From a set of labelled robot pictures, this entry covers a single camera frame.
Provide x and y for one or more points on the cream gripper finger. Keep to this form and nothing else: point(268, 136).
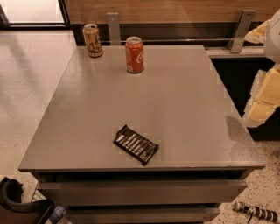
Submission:
point(259, 34)
point(264, 98)

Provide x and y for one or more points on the black rxbar chocolate bar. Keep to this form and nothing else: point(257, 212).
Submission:
point(138, 146)

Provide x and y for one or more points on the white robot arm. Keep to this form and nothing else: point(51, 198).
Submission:
point(272, 46)

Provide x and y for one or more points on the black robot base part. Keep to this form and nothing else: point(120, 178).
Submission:
point(14, 211)

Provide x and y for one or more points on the red coke can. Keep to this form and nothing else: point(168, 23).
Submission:
point(134, 49)

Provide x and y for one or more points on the tan sparkling water can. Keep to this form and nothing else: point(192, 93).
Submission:
point(92, 40)

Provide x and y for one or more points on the upper grey drawer front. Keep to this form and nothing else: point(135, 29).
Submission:
point(124, 193)

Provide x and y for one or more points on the grey drawer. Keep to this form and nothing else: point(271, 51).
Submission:
point(155, 215)
point(124, 193)

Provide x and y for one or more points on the lower grey drawer front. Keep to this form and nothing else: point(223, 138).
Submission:
point(155, 215)

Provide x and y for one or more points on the small blue object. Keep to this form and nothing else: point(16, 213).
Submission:
point(57, 217)

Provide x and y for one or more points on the right metal wall bracket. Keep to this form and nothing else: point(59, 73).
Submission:
point(235, 44)

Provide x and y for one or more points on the metal wall bracket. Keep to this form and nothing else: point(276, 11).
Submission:
point(114, 28)
point(235, 44)

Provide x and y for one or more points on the left metal wall bracket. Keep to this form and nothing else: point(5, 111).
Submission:
point(114, 28)

